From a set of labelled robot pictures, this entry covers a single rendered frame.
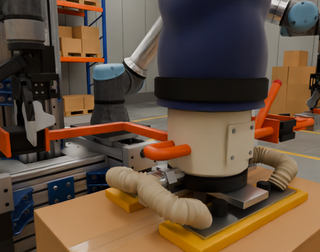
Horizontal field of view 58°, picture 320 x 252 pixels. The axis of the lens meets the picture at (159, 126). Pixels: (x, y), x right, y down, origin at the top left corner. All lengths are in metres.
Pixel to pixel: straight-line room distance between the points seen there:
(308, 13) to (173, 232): 0.69
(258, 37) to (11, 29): 0.46
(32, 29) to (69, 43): 7.88
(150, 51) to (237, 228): 0.81
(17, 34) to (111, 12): 10.38
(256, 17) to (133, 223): 0.42
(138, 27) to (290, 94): 6.39
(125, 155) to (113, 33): 10.05
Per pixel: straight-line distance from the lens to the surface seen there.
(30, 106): 0.63
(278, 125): 0.77
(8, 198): 0.82
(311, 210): 0.68
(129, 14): 11.49
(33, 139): 0.65
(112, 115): 1.07
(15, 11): 0.66
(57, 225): 0.58
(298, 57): 8.28
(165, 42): 0.56
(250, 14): 0.54
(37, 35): 0.66
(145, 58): 1.17
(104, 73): 1.07
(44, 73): 0.68
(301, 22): 0.93
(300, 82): 7.61
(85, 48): 8.75
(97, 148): 1.12
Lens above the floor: 1.24
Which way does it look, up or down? 11 degrees down
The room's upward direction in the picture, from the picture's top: straight up
